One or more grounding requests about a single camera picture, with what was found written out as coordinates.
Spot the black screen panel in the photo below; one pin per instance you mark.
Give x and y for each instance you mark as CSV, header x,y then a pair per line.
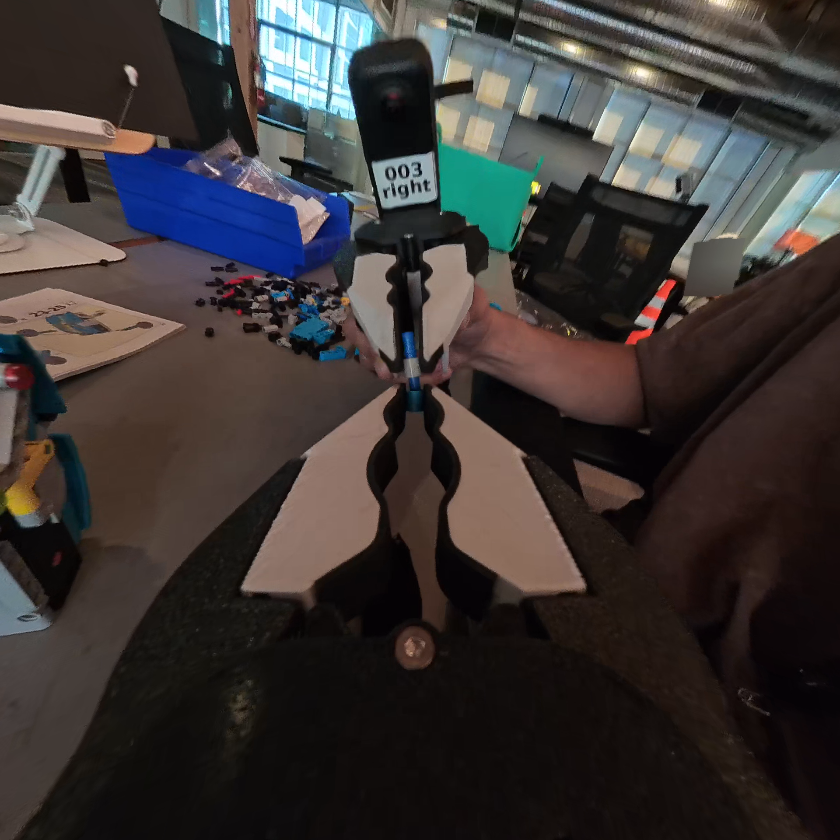
x,y
79,52

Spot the orange striped traffic cone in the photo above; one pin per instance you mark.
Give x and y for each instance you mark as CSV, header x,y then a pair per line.
x,y
656,302

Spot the blue brick beam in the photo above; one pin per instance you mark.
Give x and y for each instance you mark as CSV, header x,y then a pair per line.
x,y
415,401

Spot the black office chair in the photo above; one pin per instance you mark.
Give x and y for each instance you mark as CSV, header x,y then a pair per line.
x,y
308,167
610,256

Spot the instruction booklet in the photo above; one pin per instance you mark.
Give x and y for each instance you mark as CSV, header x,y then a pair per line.
x,y
98,328

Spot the toy brick robot model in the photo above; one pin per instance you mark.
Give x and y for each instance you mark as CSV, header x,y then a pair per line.
x,y
39,558

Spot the blue storage bin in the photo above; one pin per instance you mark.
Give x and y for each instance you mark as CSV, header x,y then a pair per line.
x,y
197,210

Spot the clear plastic bags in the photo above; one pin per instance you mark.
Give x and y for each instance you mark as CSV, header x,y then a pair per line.
x,y
249,170

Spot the person's right forearm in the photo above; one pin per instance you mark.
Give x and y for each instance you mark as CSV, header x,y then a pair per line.
x,y
577,367

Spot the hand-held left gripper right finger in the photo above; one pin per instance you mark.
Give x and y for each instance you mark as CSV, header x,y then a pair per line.
x,y
505,518

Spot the person's brown shirt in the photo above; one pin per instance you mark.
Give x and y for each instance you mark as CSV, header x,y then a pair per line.
x,y
754,459

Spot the person's right hand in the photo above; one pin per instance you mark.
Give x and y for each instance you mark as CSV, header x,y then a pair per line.
x,y
482,328

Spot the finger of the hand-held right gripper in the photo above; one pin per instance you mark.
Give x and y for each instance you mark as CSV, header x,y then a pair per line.
x,y
449,295
371,308

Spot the large grid window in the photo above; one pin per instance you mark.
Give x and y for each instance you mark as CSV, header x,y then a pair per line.
x,y
302,52

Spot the pile of toy brick parts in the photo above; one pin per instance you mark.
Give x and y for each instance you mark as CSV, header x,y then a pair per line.
x,y
308,331

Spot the teal storage bin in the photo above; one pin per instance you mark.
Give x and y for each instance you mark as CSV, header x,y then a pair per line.
x,y
479,190

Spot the white tablet stand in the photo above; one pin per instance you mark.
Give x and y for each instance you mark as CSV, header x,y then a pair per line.
x,y
52,128

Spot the black wall monitor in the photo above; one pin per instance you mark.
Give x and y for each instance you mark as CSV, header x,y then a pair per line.
x,y
558,151

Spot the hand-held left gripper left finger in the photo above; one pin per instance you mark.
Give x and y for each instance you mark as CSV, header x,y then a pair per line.
x,y
315,525

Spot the silver air duct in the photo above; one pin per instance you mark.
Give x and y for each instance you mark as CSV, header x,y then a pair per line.
x,y
656,46

